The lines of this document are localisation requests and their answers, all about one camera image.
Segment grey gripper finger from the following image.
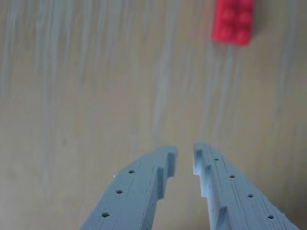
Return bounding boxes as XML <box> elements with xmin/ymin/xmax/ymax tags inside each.
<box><xmin>79</xmin><ymin>145</ymin><xmax>178</xmax><ymax>230</ymax></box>
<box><xmin>193</xmin><ymin>143</ymin><xmax>300</xmax><ymax>230</ymax></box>

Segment red lego block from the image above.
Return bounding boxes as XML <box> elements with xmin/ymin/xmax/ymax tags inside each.
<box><xmin>211</xmin><ymin>0</ymin><xmax>255</xmax><ymax>46</ymax></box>

